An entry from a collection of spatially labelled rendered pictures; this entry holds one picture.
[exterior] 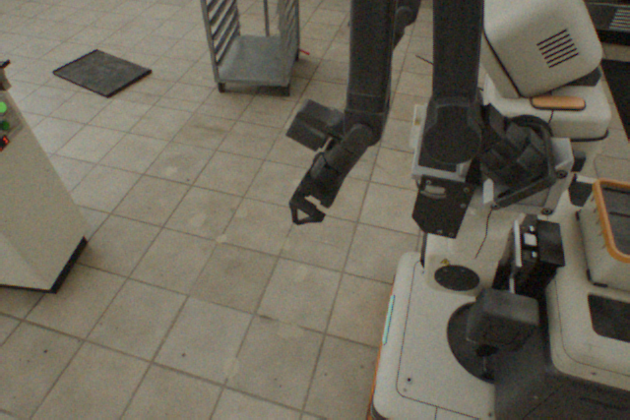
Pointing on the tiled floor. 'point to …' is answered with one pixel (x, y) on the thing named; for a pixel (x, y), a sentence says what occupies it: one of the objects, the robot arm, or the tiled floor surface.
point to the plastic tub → (415, 126)
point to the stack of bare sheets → (101, 73)
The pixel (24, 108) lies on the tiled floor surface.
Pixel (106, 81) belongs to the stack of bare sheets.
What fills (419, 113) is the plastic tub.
